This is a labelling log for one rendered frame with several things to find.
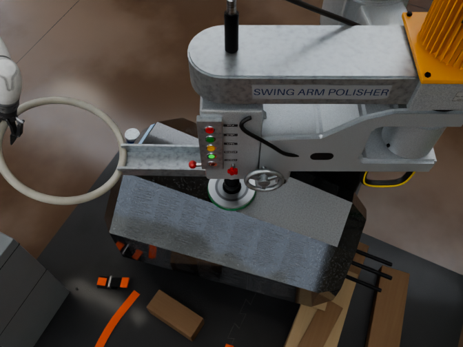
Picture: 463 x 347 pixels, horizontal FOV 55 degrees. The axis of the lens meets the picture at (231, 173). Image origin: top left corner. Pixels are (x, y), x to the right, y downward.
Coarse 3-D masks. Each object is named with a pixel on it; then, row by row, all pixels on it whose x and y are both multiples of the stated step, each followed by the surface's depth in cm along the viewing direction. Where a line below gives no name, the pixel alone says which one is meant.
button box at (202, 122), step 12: (204, 120) 140; (216, 120) 140; (204, 132) 144; (216, 132) 144; (204, 144) 150; (216, 144) 150; (204, 156) 156; (216, 156) 156; (204, 168) 163; (216, 168) 163
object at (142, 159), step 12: (132, 144) 182; (144, 144) 182; (132, 156) 184; (144, 156) 184; (156, 156) 185; (168, 156) 185; (180, 156) 185; (192, 156) 185; (120, 168) 176; (132, 168) 176; (144, 168) 176; (156, 168) 177; (168, 168) 177; (180, 168) 177
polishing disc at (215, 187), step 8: (216, 184) 201; (216, 192) 198; (224, 192) 198; (240, 192) 198; (248, 192) 198; (216, 200) 196; (224, 200) 196; (232, 200) 196; (240, 200) 196; (248, 200) 196; (232, 208) 195
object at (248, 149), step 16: (208, 112) 138; (224, 112) 138; (240, 112) 138; (256, 112) 138; (224, 128) 145; (256, 128) 145; (240, 144) 153; (256, 144) 153; (224, 160) 162; (240, 160) 162; (256, 160) 162; (208, 176) 171; (224, 176) 171; (240, 176) 171
